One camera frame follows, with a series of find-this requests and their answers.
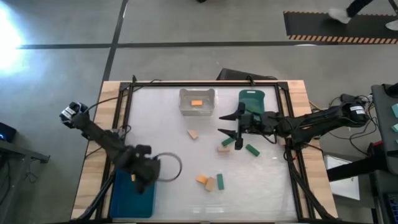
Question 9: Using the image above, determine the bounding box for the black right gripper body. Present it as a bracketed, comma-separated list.
[235, 101, 279, 151]

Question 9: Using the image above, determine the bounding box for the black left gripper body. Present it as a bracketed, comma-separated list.
[123, 144, 161, 194]

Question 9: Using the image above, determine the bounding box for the translucent white plastic bin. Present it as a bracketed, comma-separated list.
[178, 88, 216, 117]

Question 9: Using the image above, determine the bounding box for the teal green plastic bin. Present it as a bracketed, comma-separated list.
[238, 89, 266, 118]

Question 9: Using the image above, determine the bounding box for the blue plastic bin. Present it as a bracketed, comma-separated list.
[109, 169, 156, 218]

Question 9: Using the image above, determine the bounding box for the black desk leg bar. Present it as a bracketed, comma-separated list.
[326, 154, 388, 182]

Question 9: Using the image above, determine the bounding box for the white paper sheet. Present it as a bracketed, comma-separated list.
[323, 154, 361, 201]

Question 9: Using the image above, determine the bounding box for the black hazard-striped floor mat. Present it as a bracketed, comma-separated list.
[283, 11, 398, 44]

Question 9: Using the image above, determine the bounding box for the grey side desk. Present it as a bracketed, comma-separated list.
[371, 83, 398, 175]

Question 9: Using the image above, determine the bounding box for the black device with blue light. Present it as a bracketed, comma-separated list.
[0, 122, 17, 143]

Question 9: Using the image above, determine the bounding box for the person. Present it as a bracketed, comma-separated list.
[328, 0, 398, 32]

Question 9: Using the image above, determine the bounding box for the black keyboard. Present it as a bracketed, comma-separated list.
[384, 192, 398, 224]

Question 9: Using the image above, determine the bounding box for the left arm wrist cable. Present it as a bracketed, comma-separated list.
[154, 152, 183, 183]

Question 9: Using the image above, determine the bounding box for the black aluminium table frame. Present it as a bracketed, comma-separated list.
[119, 81, 301, 222]

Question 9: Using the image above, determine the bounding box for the black diagonal frame strut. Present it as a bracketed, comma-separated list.
[76, 170, 118, 222]
[287, 149, 330, 222]

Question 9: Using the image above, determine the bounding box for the thin black cable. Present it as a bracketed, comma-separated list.
[84, 74, 162, 114]

